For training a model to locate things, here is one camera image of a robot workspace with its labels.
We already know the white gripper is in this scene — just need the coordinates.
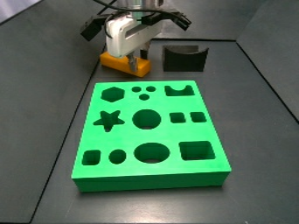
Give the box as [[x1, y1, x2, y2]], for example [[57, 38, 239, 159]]
[[107, 16, 163, 72]]

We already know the yellow rectangular block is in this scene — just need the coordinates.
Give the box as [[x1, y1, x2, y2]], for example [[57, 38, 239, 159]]
[[99, 52, 151, 77]]

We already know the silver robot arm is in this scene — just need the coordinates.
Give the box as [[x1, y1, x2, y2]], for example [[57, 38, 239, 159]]
[[105, 0, 162, 72]]

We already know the black curved fixture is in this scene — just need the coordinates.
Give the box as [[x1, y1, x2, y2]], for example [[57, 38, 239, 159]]
[[163, 45, 210, 72]]

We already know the green foam shape board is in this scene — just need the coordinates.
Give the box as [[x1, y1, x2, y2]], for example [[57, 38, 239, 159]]
[[71, 80, 231, 192]]

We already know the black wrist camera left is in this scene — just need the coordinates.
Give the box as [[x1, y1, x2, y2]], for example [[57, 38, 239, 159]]
[[80, 15, 107, 41]]

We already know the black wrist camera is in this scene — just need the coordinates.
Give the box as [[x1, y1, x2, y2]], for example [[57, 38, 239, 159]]
[[80, 15, 107, 41], [142, 10, 192, 31]]

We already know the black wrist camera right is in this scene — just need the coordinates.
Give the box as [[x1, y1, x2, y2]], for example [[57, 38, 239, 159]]
[[142, 10, 192, 31]]

